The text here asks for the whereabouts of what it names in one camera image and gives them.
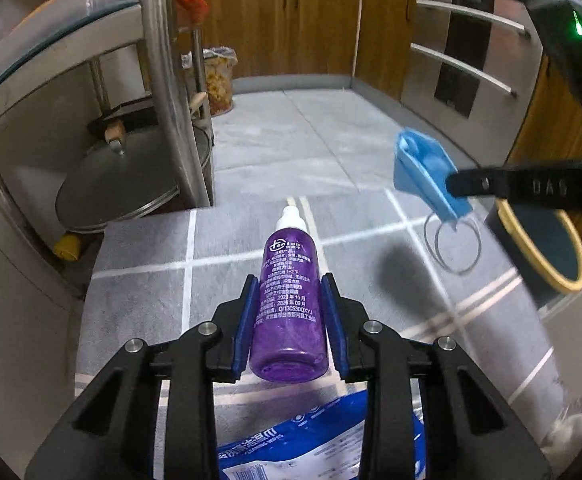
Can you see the clear plastic storage box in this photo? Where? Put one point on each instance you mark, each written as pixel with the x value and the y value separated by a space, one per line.
pixel 46 40

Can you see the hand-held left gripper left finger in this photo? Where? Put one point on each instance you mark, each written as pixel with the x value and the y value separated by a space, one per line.
pixel 243 320

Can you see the white cloth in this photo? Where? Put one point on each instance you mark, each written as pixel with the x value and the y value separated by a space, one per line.
pixel 571 430

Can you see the small yellow container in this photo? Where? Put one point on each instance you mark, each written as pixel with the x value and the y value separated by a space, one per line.
pixel 68 247

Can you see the black griddle pan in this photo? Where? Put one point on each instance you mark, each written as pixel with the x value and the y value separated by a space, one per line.
pixel 126 110

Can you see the stainless steel built-in oven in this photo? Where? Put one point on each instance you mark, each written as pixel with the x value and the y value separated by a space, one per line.
pixel 471 50

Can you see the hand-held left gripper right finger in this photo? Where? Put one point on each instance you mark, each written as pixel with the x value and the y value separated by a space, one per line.
pixel 333 320

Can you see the blue bin with yellow rim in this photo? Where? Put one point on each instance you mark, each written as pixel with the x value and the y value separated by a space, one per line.
pixel 541 245

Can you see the red plastic bag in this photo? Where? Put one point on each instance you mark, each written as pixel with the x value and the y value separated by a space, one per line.
pixel 193 2

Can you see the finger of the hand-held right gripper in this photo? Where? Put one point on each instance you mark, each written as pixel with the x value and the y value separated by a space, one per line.
pixel 521 185

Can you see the blue face mask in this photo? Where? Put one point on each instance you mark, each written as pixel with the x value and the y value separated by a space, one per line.
pixel 421 170

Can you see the steel pan lid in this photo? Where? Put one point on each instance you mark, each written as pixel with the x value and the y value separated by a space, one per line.
pixel 116 180

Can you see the purple spray bottle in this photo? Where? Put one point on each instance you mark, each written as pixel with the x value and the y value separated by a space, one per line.
pixel 288 310

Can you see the blue wet wipes packet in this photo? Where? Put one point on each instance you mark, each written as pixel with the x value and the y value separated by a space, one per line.
pixel 291 440

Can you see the wooden base cabinet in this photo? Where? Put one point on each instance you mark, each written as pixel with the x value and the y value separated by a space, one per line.
pixel 386 35
pixel 556 120
pixel 281 25

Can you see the patterned waste bin with liner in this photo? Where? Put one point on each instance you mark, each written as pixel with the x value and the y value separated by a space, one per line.
pixel 219 80

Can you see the grey mat with white lines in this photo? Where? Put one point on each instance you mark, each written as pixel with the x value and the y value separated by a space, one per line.
pixel 141 310

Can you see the stainless steel rack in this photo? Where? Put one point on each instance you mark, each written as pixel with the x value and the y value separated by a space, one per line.
pixel 163 60

